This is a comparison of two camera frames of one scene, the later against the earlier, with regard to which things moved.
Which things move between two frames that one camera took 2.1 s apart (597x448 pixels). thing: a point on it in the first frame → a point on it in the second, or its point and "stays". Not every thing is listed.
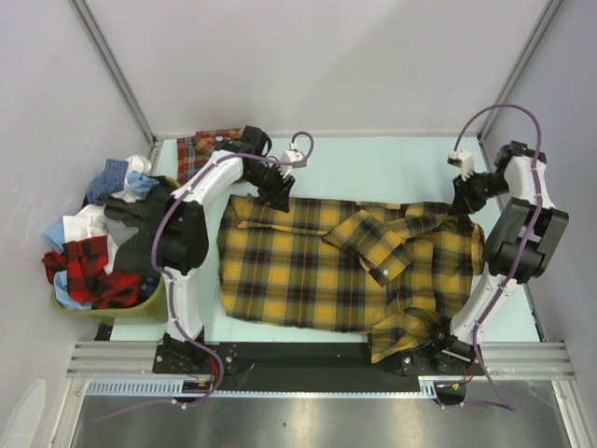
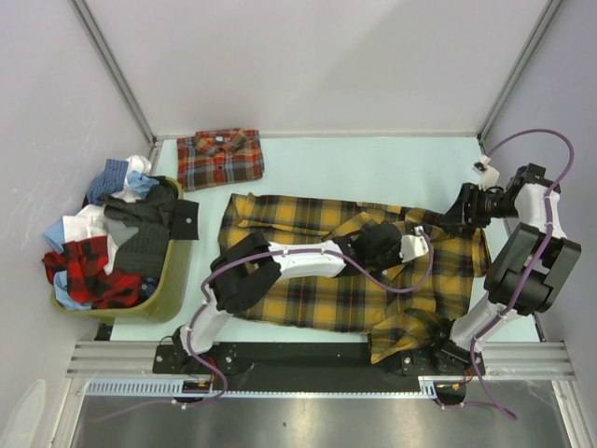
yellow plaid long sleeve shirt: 399,272 stays
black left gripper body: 268,181 → 388,259
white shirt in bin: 91,223 stays
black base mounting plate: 311,367 stays
